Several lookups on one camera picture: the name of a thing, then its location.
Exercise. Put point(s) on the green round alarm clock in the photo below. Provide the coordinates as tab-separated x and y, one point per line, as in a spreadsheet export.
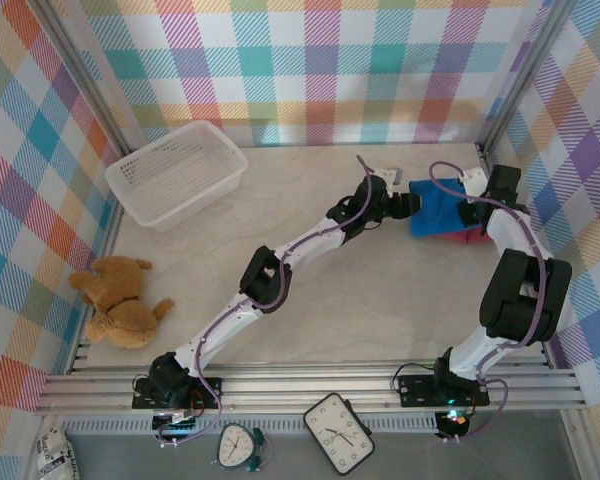
235	445

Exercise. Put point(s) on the folded newspaper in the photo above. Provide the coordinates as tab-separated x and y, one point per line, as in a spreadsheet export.
52	450

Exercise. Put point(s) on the blue tank top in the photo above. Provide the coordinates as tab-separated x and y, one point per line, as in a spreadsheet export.
437	210

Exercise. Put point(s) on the red tank top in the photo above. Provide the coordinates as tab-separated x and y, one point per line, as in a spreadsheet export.
472	239

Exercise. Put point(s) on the black rectangular analog clock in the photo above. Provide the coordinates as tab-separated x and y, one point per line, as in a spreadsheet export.
337	432

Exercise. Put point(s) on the aluminium frame rail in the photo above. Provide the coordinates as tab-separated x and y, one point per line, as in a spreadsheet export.
305	382

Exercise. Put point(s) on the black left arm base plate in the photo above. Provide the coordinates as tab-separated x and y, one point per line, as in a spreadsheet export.
210	392

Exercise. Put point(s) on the brown teddy bear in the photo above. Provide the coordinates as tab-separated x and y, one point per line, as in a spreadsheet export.
120	305

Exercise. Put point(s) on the white plastic mesh basket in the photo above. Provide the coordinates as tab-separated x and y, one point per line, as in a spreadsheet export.
180	170

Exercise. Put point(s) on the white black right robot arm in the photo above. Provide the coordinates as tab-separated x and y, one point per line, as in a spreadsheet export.
510	235

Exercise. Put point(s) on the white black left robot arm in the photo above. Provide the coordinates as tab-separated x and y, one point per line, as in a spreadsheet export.
310	245

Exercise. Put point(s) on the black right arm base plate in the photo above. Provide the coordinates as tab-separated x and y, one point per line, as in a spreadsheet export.
415	390

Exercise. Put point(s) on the aluminium frame post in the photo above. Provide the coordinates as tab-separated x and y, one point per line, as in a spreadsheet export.
525	75
80	75

